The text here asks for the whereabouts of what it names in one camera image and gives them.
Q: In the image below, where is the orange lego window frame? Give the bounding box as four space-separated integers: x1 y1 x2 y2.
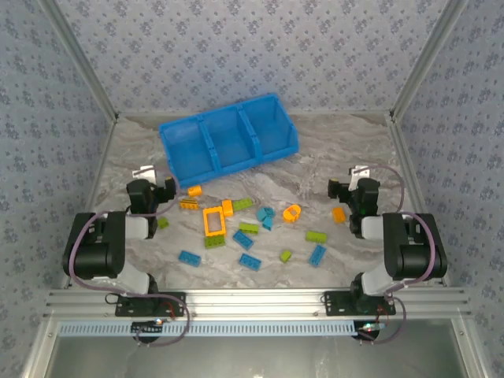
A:
202 206 227 238

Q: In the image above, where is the orange lego ring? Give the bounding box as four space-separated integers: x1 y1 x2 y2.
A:
282 204 302 224

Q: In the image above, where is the blue lego plate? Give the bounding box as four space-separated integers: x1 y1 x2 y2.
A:
232 230 254 250
308 243 328 268
177 250 202 266
239 253 262 271

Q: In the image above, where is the blue three-compartment bin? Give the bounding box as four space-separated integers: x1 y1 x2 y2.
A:
157 92 300 188

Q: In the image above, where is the small black electronics board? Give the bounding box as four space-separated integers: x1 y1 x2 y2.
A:
353 321 389 342
131 319 165 336

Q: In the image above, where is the grey metal panel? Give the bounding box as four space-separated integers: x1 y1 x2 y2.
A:
50 334 468 378

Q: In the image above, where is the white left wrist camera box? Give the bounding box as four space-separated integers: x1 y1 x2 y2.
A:
132 165 157 182

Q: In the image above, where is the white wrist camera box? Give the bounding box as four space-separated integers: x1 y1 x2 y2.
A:
348 165 371 188
132 165 157 182

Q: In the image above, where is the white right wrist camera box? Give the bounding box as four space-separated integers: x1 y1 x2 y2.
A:
348 165 371 188

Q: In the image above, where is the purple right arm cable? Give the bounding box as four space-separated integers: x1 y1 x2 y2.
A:
356 164 446 346

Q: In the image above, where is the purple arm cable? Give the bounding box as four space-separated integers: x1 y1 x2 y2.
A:
356 164 446 346
64 164 193 348

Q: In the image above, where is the aluminium table side rail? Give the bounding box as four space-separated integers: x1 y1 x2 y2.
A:
387 114 450 287
61 116 121 291

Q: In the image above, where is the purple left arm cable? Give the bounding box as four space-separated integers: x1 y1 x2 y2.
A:
64 164 193 348

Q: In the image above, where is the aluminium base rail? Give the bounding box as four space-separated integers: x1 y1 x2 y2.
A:
43 288 473 319

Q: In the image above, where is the aluminium frame post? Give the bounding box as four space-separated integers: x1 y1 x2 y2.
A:
38 0 120 120
388 0 470 120

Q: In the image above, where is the light blue slotted cable duct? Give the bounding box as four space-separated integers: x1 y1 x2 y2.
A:
57 320 365 338

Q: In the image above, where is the short aluminium corner post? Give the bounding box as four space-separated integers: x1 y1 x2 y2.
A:
21 317 60 378
450 317 491 378

